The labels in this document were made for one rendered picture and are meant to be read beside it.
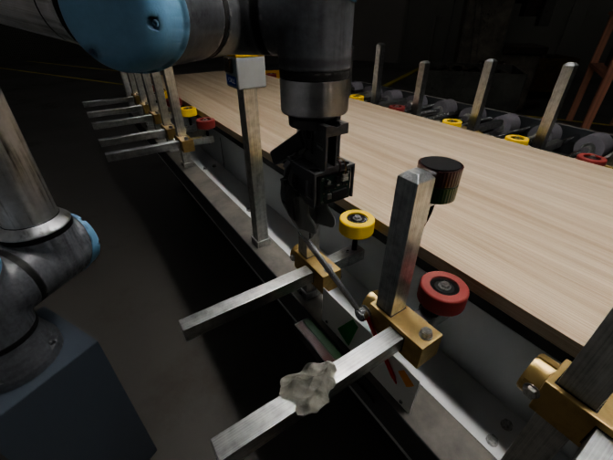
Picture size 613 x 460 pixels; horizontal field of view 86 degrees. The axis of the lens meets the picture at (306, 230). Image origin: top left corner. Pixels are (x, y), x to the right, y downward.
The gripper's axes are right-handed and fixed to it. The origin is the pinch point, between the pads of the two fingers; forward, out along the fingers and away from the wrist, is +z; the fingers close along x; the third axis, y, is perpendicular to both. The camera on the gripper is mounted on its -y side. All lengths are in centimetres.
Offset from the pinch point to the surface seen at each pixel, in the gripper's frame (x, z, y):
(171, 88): 8, -7, -109
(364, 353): -1.8, 11.8, 18.4
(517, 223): 47, 8, 14
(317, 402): -12.3, 10.9, 20.9
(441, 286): 15.3, 7.1, 18.2
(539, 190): 69, 8, 9
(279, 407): -16.6, 11.8, 18.3
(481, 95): 115, -3, -40
